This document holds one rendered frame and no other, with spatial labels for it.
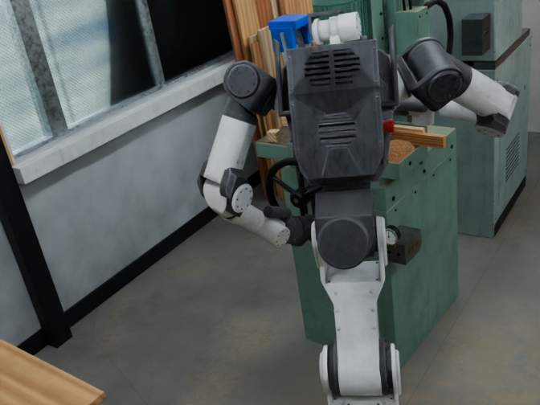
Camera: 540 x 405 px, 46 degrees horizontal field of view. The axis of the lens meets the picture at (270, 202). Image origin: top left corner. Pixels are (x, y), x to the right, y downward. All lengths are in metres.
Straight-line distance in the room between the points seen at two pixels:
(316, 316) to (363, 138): 1.36
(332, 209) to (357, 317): 0.32
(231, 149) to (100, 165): 1.68
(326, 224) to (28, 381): 1.13
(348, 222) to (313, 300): 1.27
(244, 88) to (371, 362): 0.73
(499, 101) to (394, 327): 1.07
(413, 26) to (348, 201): 0.98
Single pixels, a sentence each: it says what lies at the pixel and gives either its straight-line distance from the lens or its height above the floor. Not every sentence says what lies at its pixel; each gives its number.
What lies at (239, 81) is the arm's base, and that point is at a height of 1.34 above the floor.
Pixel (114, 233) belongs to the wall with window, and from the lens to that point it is 3.31.
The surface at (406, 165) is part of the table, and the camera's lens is 2.11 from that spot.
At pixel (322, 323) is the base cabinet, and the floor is 0.12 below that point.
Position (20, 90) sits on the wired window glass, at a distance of 2.98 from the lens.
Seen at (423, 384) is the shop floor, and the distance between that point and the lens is 2.54.
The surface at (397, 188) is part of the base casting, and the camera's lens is 2.21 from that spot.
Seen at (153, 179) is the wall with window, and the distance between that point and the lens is 3.45.
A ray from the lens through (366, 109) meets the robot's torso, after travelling 1.39.
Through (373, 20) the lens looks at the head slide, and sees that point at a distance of 2.25.
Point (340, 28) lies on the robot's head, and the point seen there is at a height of 1.41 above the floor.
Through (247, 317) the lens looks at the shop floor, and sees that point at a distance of 2.96.
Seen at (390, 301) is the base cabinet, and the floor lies 0.34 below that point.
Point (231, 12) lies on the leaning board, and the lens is 3.69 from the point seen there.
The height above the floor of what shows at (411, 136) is 0.93.
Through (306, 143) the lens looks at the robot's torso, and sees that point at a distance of 1.41.
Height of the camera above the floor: 1.74
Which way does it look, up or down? 26 degrees down
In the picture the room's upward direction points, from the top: 9 degrees counter-clockwise
